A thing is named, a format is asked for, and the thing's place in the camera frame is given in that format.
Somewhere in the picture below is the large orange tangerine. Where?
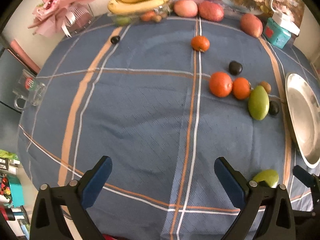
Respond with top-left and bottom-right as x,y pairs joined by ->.
209,72 -> 233,98

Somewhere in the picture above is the brown kiwi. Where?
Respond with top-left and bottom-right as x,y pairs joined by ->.
259,81 -> 272,94

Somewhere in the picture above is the red apple near box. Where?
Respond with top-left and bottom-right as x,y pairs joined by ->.
240,14 -> 263,38

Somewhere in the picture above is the small dark plum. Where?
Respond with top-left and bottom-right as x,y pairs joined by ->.
110,35 -> 121,44

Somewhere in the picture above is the silver metal plate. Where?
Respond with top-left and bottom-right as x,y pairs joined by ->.
285,73 -> 319,168

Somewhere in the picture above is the smaller orange tangerine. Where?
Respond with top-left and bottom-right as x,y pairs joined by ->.
232,77 -> 251,100

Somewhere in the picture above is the pale pink apple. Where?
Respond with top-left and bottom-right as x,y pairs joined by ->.
174,0 -> 198,18

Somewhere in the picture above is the dark red apple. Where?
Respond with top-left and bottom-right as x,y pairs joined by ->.
199,1 -> 224,22

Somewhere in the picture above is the dark plum near plate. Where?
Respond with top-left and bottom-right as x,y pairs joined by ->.
268,100 -> 280,116

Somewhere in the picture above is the blue plaid tablecloth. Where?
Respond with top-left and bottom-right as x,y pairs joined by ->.
18,16 -> 319,239

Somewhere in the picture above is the teal tin box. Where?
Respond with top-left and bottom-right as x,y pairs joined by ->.
263,17 -> 291,49

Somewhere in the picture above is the pink flower bouquet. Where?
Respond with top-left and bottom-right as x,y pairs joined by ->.
28,0 -> 95,37

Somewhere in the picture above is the dark plum middle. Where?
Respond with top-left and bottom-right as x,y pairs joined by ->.
228,61 -> 243,76

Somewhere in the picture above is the clear glass fruit tray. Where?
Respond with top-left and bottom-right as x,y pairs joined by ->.
107,1 -> 173,27

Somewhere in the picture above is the green mango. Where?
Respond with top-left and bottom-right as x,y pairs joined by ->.
248,86 -> 269,121
252,169 -> 279,188

